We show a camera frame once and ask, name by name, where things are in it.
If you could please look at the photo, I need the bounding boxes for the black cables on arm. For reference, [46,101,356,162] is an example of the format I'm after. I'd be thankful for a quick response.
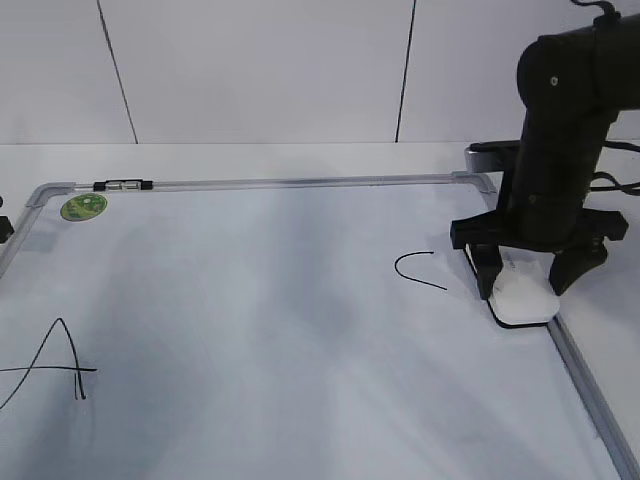
[572,0,640,196]

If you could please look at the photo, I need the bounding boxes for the green round sticker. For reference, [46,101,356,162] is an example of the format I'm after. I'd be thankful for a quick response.
[60,193,108,222]

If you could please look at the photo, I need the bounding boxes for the black silver hanging clip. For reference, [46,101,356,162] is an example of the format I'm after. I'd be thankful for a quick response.
[92,179,154,192]

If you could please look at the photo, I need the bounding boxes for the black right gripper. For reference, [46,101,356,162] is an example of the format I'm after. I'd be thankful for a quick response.
[450,196,628,299]

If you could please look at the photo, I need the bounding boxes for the white whiteboard with grey frame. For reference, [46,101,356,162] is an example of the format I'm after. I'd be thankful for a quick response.
[1,172,639,479]

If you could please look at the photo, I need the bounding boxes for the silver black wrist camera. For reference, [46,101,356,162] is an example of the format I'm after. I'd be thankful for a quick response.
[464,140,520,173]

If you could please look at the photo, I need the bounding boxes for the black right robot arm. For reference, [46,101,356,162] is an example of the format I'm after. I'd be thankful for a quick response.
[450,1,639,299]

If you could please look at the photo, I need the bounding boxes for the white whiteboard eraser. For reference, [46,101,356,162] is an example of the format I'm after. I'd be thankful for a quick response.
[464,247,560,329]

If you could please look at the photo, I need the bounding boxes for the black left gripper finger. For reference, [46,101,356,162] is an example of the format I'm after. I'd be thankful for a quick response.
[0,215,13,243]

